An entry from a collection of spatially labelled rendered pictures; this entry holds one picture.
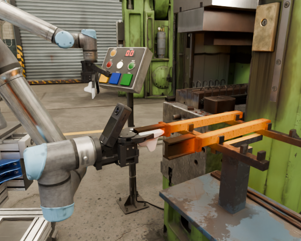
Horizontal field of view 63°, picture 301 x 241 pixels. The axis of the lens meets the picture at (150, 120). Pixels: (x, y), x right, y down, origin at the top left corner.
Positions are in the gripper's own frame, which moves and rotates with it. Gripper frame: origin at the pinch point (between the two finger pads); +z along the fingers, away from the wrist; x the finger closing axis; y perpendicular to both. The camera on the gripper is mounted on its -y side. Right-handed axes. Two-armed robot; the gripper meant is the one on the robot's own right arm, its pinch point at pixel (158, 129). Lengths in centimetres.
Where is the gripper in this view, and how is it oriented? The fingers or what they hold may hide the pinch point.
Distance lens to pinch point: 71.6
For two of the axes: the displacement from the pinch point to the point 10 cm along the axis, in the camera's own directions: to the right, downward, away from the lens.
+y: 0.0, 9.6, 2.9
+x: 5.2, 2.4, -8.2
